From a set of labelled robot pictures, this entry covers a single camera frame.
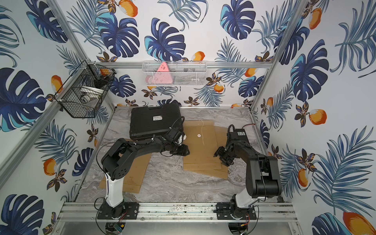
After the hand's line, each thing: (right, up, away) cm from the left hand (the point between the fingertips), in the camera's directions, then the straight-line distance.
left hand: (186, 151), depth 94 cm
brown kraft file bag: (-30, -15, -11) cm, 35 cm away
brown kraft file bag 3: (+18, -11, -4) cm, 21 cm away
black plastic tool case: (-28, +18, +10) cm, 35 cm away
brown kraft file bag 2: (+11, +5, +7) cm, 13 cm away
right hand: (+20, -4, -1) cm, 20 cm away
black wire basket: (-59, +34, -10) cm, 69 cm away
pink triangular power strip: (-15, +47, -3) cm, 49 cm away
